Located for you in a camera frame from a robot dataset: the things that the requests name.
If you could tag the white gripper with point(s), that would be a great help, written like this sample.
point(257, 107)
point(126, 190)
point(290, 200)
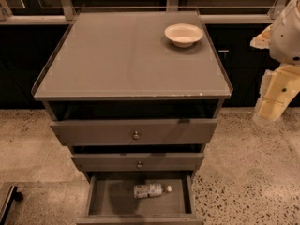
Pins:
point(287, 41)

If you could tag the blue labelled plastic bottle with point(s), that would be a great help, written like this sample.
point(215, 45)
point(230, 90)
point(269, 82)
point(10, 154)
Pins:
point(151, 190)

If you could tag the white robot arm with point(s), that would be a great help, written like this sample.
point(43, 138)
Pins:
point(284, 41)

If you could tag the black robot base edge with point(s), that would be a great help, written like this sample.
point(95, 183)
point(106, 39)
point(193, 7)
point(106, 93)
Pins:
point(13, 195)

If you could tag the grey top drawer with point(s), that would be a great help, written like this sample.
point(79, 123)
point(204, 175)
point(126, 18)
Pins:
point(119, 132)

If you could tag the grey drawer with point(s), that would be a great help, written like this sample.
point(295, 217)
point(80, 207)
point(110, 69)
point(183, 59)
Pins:
point(119, 132)
point(111, 200)
point(128, 162)

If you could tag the grey middle drawer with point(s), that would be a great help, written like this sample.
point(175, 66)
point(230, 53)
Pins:
point(128, 162)

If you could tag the grey drawer cabinet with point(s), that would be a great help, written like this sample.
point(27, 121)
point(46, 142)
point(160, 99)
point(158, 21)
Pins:
point(121, 66)

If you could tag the round top drawer knob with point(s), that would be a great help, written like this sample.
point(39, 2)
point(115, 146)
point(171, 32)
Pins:
point(136, 135)

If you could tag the round drawer knob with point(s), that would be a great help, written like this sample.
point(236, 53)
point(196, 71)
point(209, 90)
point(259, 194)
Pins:
point(136, 135)
point(139, 165)

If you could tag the round middle drawer knob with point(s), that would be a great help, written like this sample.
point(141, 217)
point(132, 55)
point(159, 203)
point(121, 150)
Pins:
point(139, 165)

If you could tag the grey bottom drawer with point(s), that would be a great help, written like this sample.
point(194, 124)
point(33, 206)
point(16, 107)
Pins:
point(111, 200)

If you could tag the white bowl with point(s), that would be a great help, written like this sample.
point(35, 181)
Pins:
point(183, 35)

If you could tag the metal shelf rail frame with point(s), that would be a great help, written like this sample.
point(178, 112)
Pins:
point(211, 11)

